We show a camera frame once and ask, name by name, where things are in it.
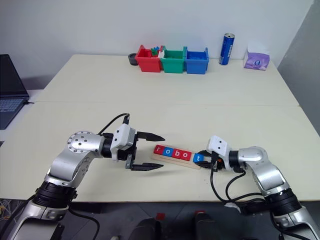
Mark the white toy brick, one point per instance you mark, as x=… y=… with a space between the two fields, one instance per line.
x=161 y=54

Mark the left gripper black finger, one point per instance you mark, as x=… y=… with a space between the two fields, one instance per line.
x=146 y=166
x=150 y=136

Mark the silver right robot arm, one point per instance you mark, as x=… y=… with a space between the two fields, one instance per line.
x=265 y=170

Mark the blue letter o block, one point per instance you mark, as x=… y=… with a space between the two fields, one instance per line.
x=167 y=152

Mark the purple tissue box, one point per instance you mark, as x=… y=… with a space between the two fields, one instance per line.
x=256 y=61

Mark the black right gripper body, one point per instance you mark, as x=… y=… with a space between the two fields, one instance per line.
x=217 y=163

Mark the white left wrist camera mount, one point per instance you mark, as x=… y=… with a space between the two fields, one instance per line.
x=121 y=137

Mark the green plastic bin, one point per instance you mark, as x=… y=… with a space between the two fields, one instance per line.
x=173 y=65

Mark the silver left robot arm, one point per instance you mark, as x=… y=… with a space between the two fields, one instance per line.
x=75 y=160

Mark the red letter b block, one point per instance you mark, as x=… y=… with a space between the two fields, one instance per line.
x=175 y=154

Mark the red letter o block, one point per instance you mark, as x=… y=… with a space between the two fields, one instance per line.
x=184 y=155

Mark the red letter r block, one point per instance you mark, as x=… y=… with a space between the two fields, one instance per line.
x=158 y=150

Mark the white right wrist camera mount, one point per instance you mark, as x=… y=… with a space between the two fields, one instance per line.
x=218 y=145

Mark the dark laptop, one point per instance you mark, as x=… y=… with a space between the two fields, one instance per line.
x=10 y=82

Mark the blue plastic bin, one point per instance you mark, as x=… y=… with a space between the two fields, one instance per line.
x=196 y=66

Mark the blue letter t block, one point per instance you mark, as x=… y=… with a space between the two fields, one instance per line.
x=198 y=158

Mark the blue toy brick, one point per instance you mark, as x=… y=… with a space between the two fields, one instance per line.
x=157 y=48

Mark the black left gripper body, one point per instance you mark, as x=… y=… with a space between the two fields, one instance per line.
x=126 y=153

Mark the black round holder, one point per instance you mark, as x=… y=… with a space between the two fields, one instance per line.
x=132 y=59

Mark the red plastic bin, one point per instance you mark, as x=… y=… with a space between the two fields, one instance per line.
x=147 y=63

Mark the dark rounded shape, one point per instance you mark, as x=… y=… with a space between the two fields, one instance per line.
x=147 y=230

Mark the blue drink can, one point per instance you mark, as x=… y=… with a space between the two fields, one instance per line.
x=226 y=50

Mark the green toy brick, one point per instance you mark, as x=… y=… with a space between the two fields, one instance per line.
x=153 y=52

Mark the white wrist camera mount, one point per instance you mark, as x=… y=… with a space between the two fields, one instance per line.
x=218 y=145
x=121 y=137

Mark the light wooden letter tray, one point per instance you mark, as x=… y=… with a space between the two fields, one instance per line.
x=175 y=161

